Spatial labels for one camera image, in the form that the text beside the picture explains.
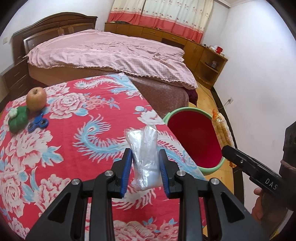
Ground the white plastic bag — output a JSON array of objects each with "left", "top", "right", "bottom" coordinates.
[{"left": 125, "top": 125, "right": 162, "bottom": 191}]

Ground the golden snack wrapper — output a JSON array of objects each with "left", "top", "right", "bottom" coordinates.
[{"left": 211, "top": 108, "right": 237, "bottom": 168}]

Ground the right hand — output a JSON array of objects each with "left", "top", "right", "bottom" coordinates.
[{"left": 251, "top": 187, "right": 287, "bottom": 223}]

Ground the red bin green rim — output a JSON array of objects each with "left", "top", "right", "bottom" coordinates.
[{"left": 163, "top": 107, "right": 225, "bottom": 175}]

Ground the red floral tablecloth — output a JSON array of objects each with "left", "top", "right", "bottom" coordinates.
[{"left": 1, "top": 73, "right": 204, "bottom": 239}]

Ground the blue fidget spinner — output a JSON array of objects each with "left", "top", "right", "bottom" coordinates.
[{"left": 27, "top": 112, "right": 49, "bottom": 133}]

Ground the red apple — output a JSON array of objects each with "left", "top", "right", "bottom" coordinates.
[{"left": 26, "top": 87, "right": 47, "bottom": 112}]

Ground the pink quilt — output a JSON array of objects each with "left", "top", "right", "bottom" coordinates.
[{"left": 26, "top": 29, "right": 198, "bottom": 89}]

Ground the green plush toy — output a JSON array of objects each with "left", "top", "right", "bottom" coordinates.
[{"left": 8, "top": 106, "right": 29, "bottom": 134}]

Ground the red cup on cabinet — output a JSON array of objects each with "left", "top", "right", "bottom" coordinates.
[{"left": 216, "top": 46, "right": 223, "bottom": 54}]

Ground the wooden bed with headboard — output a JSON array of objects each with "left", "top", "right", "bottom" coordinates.
[{"left": 11, "top": 11, "right": 199, "bottom": 114}]

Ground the dark wooden nightstand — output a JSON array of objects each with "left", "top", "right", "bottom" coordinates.
[{"left": 1, "top": 58, "right": 32, "bottom": 100}]

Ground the red white curtain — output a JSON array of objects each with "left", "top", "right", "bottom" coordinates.
[{"left": 107, "top": 0, "right": 213, "bottom": 43}]

